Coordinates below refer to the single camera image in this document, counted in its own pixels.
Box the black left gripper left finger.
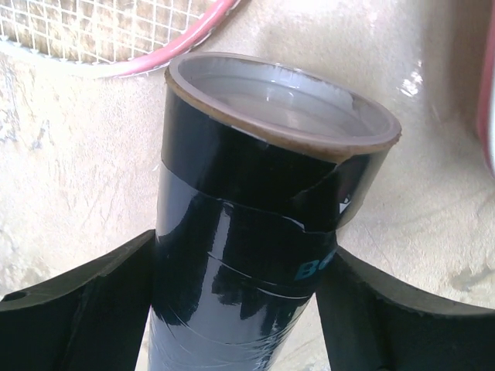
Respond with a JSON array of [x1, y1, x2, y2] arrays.
[[1, 230, 154, 371]]

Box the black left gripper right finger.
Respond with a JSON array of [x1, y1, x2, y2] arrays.
[[316, 249, 494, 371]]

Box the black shuttlecock tube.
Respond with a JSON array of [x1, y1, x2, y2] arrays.
[[148, 52, 401, 370]]

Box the pink badminton racket upper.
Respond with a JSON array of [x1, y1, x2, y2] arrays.
[[1, 0, 239, 78]]

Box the pink sport racket bag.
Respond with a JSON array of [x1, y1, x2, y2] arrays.
[[476, 1, 494, 176]]

